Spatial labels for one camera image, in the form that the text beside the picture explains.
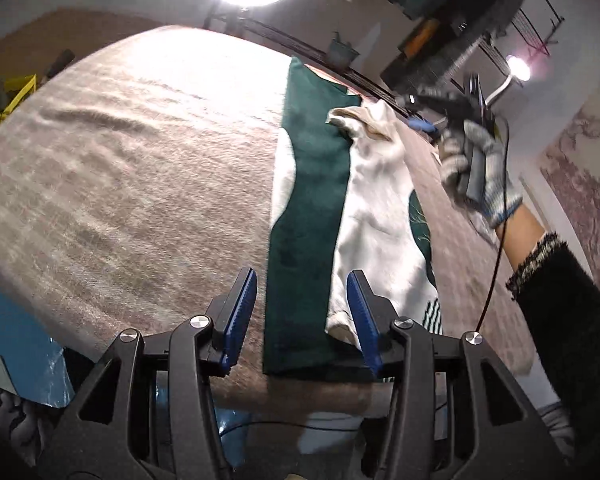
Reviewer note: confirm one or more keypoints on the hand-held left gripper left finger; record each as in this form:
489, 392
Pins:
240, 310

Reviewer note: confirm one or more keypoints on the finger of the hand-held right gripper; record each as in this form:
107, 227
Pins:
425, 97
422, 126

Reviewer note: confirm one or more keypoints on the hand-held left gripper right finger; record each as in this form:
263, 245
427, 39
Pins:
362, 320

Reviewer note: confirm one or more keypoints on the green and white garment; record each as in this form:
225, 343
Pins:
305, 210

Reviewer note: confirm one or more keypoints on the person's right forearm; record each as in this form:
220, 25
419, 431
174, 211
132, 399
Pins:
565, 300

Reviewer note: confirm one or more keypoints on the person's right hand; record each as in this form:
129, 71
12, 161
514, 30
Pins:
485, 160

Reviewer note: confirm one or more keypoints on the black storage rack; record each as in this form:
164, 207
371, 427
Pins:
450, 45

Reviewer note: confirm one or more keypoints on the small gooseneck lamp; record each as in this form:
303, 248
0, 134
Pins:
517, 67

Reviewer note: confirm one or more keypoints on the white cloth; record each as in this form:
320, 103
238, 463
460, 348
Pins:
325, 430

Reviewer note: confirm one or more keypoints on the beige textured blanket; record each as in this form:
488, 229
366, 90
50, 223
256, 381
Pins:
130, 160

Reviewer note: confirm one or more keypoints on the blue plastic sheet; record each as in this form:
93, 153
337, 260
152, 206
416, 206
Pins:
20, 340

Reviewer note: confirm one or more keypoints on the grey patterned cloth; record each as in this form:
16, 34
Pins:
10, 420

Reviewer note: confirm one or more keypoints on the yellow crate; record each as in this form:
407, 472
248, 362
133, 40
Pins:
17, 92

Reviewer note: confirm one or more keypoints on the wall tapestry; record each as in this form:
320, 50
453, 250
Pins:
590, 175

